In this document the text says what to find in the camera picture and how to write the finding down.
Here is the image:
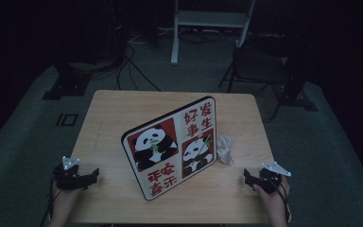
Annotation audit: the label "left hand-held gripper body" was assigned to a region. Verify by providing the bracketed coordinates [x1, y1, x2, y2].
[53, 156, 89, 191]

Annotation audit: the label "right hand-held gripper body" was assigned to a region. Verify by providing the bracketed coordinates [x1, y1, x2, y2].
[254, 161, 292, 194]

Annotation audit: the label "white cloth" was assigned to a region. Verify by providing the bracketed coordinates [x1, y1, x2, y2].
[216, 134, 235, 166]

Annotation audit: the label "person's right hand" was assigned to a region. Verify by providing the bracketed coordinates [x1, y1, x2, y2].
[253, 177, 292, 226]

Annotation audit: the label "person's left hand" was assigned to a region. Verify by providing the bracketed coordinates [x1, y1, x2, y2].
[50, 183, 83, 221]

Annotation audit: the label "black stand with flat base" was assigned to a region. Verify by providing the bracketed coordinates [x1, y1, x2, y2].
[277, 56, 319, 112]
[42, 61, 93, 101]

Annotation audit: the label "black folding chair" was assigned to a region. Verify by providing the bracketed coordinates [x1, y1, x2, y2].
[218, 46, 290, 122]

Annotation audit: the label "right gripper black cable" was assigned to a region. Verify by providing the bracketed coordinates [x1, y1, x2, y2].
[272, 178, 291, 223]

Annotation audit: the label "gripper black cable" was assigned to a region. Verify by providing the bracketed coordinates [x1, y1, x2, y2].
[272, 178, 291, 223]
[40, 174, 60, 227]

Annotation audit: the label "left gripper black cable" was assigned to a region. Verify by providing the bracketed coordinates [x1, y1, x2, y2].
[40, 174, 60, 227]

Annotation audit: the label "black floor cables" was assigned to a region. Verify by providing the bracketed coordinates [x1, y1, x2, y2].
[114, 44, 163, 93]

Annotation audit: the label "cables under white stand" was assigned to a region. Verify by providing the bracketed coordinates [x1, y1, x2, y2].
[157, 26, 234, 45]

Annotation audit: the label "white metal stand frame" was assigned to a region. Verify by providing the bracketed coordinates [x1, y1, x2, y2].
[170, 0, 256, 66]

